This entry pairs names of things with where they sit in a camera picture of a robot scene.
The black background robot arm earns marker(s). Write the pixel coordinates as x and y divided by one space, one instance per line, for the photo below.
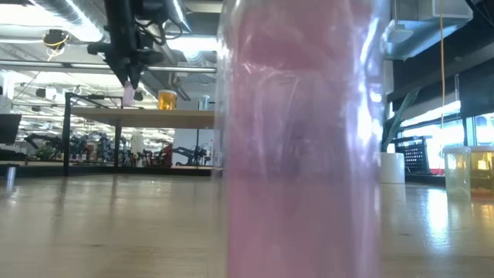
191 153

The black flat panel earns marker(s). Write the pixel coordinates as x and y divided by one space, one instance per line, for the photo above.
9 129

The silver ventilation duct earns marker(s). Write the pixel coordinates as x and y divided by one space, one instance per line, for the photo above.
77 15

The silver ceiling pipe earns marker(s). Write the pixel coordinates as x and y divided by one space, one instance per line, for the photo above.
38 63

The silver metal post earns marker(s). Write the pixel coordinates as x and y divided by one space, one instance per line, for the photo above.
10 177

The teal pill bottle white cap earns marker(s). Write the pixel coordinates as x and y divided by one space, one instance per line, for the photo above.
204 103

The white ceiling unit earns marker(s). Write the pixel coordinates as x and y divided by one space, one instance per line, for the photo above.
424 31

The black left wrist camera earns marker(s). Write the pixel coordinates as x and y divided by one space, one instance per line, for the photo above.
148 56

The yellow-green pill bottle white cap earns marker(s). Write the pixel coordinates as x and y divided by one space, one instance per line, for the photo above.
457 173

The black perforated crate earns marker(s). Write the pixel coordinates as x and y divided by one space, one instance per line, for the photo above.
415 156

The wooden shelf black frame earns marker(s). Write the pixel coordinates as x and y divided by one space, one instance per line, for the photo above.
135 117

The white plant pot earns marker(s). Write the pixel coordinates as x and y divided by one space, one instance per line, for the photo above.
391 168

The green artificial plant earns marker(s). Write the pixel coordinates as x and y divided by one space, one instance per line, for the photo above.
399 114

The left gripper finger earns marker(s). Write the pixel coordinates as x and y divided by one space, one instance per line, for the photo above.
122 73
134 75

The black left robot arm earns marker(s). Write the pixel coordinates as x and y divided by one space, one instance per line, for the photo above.
117 17

